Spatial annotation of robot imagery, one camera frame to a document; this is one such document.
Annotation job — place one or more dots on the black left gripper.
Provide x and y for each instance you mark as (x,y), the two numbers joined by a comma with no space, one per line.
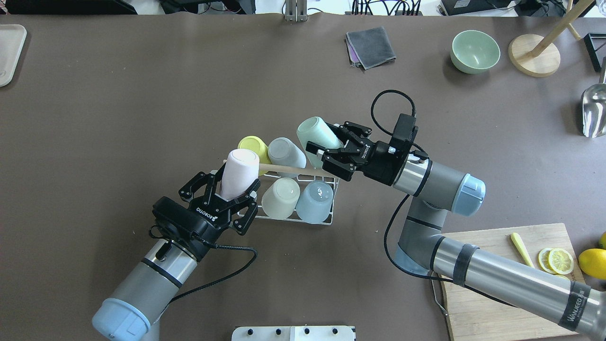
(193,219)

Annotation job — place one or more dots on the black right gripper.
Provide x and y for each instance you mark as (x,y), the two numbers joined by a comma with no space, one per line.
(377,162)

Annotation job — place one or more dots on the green plastic cup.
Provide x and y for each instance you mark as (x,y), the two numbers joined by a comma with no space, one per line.
(315,130)

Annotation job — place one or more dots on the pink plastic cup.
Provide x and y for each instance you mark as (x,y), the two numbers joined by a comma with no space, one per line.
(241,170)

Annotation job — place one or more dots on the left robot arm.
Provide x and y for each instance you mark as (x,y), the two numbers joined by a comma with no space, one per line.
(138,302)

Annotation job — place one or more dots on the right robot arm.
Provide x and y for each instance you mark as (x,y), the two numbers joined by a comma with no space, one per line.
(530,267)

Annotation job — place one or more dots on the grey plastic cup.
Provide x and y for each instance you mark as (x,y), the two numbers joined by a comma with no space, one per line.
(282,151)

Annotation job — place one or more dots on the cream plastic cup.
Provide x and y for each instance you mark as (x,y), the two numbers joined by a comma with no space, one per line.
(280,200)

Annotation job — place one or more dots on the light blue plastic cup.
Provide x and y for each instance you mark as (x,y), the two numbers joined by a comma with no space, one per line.
(314,203)

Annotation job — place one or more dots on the yellow plastic cup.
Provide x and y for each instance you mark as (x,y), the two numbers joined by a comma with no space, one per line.
(256,149)

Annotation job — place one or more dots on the purple folded cloth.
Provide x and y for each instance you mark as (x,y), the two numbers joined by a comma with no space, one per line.
(354,60)

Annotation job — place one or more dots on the grey folded cloth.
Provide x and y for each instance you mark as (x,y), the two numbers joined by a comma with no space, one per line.
(372,47)

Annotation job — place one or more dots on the green bowl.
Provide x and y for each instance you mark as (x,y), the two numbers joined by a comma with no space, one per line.
(474,52)

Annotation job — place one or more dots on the yellow plastic knife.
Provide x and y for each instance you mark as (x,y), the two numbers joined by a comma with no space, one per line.
(521,248)

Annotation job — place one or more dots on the wooden stand with round base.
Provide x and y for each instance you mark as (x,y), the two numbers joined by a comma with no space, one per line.
(537,56)

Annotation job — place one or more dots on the lemon slice behind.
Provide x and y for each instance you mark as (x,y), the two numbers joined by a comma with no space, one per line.
(542,259)

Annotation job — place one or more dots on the lemon slice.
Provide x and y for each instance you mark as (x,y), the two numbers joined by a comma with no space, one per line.
(542,259)
(560,261)

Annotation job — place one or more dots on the lemon slice upper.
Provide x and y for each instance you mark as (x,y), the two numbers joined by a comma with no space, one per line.
(560,261)

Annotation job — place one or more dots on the metal scoop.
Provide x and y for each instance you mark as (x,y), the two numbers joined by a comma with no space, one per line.
(594,107)

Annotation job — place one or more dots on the whole yellow lemon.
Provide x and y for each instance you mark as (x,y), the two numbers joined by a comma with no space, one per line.
(593,263)

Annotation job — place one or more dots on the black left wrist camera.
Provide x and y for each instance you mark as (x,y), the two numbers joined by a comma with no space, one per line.
(181,225)

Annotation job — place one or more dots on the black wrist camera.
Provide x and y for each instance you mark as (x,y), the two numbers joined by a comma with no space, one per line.
(404,133)
(181,225)

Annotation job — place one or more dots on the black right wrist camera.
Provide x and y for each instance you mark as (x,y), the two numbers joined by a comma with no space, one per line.
(404,133)

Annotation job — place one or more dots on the white wire cup rack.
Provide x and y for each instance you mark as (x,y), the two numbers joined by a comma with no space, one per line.
(302,176)

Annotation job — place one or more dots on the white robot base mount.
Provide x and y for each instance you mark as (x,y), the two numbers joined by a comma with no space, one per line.
(295,333)

